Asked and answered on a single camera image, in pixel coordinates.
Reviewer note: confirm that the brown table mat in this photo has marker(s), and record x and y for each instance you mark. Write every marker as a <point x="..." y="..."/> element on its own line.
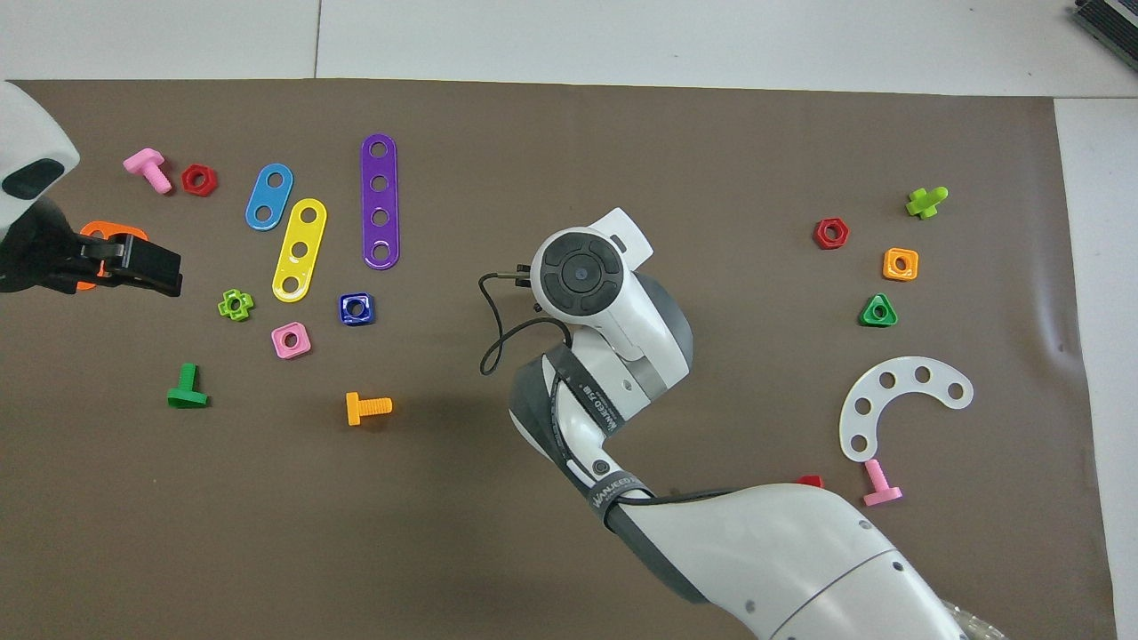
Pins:
<point x="356" y="533"/>

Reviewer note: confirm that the orange square plastic nut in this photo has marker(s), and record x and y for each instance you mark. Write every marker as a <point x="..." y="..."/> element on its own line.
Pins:
<point x="901" y="276"/>

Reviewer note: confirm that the red plastic bolt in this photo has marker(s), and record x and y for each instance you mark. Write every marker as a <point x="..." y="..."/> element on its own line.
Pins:
<point x="810" y="482"/>

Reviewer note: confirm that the orange heart-shaped plate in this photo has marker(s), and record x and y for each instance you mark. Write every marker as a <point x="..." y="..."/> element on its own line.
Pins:
<point x="114" y="230"/>

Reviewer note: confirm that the orange plastic bolt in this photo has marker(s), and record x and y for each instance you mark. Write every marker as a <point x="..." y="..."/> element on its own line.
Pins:
<point x="360" y="409"/>

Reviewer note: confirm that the black device corner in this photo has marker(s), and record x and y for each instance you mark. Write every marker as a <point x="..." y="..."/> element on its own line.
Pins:
<point x="1111" y="20"/>

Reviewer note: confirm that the pink square plastic nut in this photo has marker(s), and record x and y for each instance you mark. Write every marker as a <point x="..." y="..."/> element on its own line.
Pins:
<point x="278" y="347"/>

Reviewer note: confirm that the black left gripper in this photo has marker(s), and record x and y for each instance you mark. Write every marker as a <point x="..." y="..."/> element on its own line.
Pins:
<point x="36" y="244"/>

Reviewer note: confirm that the green triangle plastic nut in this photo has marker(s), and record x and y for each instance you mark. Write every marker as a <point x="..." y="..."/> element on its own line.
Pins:
<point x="879" y="323"/>

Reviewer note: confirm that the lime cross-head plastic bolt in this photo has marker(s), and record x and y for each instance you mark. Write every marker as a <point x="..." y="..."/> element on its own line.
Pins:
<point x="925" y="204"/>

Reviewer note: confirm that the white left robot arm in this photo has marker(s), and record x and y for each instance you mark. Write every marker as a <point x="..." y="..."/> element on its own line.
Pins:
<point x="27" y="124"/>

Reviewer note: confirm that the blue two-hole plate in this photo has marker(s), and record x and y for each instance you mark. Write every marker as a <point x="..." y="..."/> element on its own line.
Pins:
<point x="269" y="196"/>

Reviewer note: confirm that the red hexagon plastic nut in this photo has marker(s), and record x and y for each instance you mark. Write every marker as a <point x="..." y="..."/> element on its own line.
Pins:
<point x="819" y="234"/>
<point x="187" y="180"/>

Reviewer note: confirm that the purple four-hole plate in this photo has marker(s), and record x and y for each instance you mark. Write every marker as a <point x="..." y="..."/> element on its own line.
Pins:
<point x="380" y="166"/>

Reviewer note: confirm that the green plastic bolt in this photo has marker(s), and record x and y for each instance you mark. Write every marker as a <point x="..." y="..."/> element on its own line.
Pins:
<point x="187" y="396"/>

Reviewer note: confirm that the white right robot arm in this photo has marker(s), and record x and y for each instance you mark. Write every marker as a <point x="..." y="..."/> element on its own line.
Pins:
<point x="800" y="551"/>

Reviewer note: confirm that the pink plastic bolt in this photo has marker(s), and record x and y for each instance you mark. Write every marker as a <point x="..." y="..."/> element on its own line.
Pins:
<point x="147" y="163"/>
<point x="880" y="484"/>

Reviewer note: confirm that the white curved five-hole plate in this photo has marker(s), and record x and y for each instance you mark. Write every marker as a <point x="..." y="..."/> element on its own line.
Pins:
<point x="905" y="375"/>

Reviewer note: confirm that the yellow three-hole plate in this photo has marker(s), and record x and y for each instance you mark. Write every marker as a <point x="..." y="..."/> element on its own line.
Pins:
<point x="305" y="232"/>

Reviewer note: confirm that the blue square plastic nut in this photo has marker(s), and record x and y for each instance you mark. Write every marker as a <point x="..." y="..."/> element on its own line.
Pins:
<point x="356" y="321"/>

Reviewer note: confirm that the lime cross plastic nut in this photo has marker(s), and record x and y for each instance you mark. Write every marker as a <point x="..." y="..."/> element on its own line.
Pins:
<point x="223" y="308"/>

